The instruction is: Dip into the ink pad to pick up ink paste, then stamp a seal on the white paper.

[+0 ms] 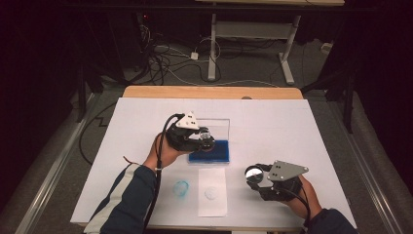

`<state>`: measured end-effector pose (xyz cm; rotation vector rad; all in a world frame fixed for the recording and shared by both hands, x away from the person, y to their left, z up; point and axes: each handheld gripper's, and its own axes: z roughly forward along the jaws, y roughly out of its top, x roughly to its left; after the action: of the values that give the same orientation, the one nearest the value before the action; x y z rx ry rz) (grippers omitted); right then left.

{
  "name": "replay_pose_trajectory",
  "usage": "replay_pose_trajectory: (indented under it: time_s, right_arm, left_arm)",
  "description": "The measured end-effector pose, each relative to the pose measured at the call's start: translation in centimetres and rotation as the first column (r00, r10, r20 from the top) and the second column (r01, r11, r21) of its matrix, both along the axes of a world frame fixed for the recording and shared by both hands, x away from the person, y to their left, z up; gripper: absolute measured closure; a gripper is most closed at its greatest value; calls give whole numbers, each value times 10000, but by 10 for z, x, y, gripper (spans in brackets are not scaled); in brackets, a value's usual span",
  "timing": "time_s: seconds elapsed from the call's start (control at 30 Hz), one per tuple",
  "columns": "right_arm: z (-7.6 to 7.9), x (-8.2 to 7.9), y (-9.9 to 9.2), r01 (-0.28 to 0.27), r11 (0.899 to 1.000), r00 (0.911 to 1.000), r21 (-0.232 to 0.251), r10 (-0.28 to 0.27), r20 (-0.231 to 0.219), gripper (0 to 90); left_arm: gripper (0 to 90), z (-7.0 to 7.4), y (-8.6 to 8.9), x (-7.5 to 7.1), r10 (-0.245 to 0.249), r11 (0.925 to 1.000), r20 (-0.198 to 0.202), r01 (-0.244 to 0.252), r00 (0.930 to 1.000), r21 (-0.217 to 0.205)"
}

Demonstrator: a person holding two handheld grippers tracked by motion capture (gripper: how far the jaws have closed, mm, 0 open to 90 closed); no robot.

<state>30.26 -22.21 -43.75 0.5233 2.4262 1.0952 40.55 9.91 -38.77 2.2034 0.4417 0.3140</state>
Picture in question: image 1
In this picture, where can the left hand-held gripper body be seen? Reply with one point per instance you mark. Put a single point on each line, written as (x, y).
(181, 138)

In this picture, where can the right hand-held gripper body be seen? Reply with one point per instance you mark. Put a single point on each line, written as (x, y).
(285, 170)

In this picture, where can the black round stamp cap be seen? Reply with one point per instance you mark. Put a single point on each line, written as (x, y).
(254, 174)

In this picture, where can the blue ink pad clear case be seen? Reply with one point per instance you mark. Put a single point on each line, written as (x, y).
(221, 153)

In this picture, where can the white paper sheet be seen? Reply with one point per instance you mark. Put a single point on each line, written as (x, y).
(212, 204)

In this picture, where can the person's left hand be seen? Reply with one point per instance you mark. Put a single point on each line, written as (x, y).
(162, 154)

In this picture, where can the person's right hand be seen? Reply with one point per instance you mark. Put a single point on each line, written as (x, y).
(307, 201)

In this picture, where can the white table cover sheet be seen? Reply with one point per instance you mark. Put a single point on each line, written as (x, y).
(259, 130)

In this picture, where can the white power adapter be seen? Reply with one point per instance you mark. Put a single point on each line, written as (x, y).
(194, 56)

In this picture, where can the white desk with metal legs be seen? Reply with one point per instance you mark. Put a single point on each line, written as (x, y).
(212, 48)

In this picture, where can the black stand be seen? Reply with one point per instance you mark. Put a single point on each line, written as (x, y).
(81, 97)
(348, 104)

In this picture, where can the small white box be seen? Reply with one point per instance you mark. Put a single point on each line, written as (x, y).
(327, 48)

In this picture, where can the metal floor rail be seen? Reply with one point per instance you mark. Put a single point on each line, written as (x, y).
(55, 169)
(367, 169)

